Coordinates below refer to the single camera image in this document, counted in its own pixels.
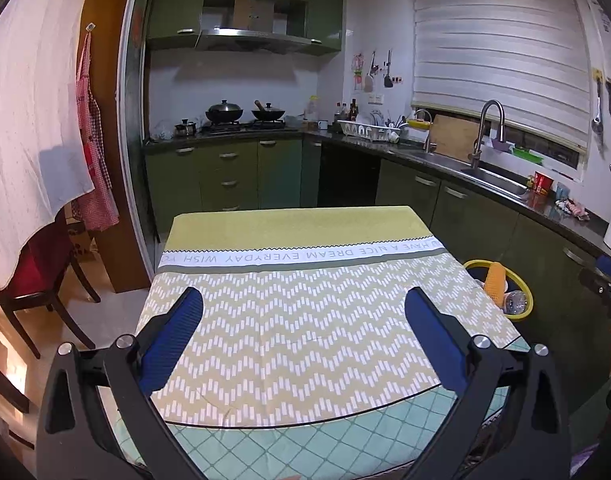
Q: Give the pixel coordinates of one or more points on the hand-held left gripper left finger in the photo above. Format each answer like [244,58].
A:
[170,340]

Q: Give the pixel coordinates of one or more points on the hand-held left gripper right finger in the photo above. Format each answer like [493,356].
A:
[435,340]

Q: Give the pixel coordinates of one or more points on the yellow-rimmed trash bin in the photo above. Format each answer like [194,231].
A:
[477,274]

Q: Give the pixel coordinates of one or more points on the orange honeycomb packing sleeve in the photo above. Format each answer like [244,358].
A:
[496,282]

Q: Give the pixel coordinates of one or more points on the clear plastic bottle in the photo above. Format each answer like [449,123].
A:
[516,302]

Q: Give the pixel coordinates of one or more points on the pink rag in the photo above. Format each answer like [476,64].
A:
[573,210]

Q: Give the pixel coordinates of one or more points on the red paper cup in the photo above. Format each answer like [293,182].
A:
[542,183]

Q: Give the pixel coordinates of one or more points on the green tray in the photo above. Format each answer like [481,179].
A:
[528,155]

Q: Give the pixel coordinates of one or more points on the hanging metal ladle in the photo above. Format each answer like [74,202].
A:
[597,125]

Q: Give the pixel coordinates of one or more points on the steel sink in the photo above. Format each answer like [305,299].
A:
[495,180]

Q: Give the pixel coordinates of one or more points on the dark red wooden chair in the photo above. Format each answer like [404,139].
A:
[45,260]

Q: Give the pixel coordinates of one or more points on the purple checkered clothing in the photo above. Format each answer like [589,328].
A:
[593,465]

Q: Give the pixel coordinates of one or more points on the pink checkered apron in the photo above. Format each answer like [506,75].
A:
[97,195]

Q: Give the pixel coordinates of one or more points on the teal diamond-pattern table cover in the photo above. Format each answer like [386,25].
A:
[295,447]

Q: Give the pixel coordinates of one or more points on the purple plastic holder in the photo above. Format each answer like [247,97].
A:
[500,145]

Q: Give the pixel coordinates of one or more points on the steel kitchen faucet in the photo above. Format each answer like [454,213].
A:
[478,150]

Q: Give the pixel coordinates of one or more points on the wooden cutting board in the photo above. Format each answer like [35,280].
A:
[453,137]

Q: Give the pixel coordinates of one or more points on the small steel pot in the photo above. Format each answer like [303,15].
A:
[185,128]

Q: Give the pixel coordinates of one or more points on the yellow soap rack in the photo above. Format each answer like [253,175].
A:
[419,124]

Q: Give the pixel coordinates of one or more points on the white dish rack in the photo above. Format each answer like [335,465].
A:
[365,132]

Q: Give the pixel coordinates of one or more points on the gas stove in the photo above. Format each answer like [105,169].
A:
[250,127]

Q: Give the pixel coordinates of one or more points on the glass sliding door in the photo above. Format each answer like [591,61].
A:
[135,110]

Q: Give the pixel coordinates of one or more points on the black wok with lid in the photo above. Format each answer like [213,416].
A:
[225,112]

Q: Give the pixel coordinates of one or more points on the white mug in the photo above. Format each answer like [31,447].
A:
[323,125]

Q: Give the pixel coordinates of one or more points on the dark sauce bottle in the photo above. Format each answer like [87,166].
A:
[354,111]

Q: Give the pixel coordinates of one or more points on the white window blind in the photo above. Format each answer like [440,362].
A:
[495,45]

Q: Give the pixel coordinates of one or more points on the plastic oil jug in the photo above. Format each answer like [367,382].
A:
[313,109]

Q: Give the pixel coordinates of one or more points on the hanging black spatula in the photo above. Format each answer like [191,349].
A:
[389,80]

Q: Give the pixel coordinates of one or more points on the steel range hood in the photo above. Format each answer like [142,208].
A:
[250,40]

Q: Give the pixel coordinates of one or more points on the green upper cabinets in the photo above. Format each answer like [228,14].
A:
[170,10]

